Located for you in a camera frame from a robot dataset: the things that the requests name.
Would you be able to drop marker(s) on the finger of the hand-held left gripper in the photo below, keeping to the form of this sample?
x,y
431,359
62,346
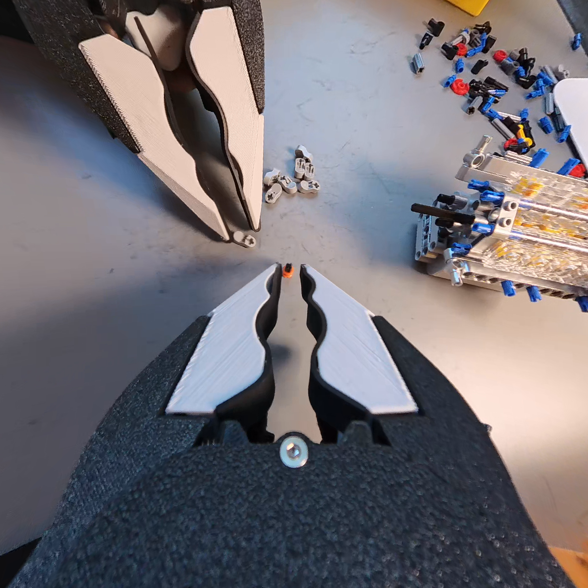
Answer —
x,y
147,119
229,82

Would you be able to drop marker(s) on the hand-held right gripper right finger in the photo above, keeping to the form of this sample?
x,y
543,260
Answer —
x,y
363,363

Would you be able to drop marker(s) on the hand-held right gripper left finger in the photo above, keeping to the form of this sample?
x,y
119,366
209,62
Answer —
x,y
225,363

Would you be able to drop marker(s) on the orange bush with black pin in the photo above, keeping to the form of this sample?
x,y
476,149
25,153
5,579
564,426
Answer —
x,y
288,273

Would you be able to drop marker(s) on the pile of grey connector pieces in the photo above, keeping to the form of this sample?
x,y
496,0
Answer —
x,y
294,183

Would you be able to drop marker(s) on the grey toy brick assembly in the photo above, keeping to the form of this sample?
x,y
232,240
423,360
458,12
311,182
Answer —
x,y
505,216

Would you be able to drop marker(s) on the yellow bin holding dark parts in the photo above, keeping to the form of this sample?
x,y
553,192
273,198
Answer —
x,y
466,5

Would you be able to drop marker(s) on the scattered small brick parts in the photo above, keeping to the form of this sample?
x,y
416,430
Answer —
x,y
494,86

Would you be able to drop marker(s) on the white rounded board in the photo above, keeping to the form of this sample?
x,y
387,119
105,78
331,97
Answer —
x,y
574,115

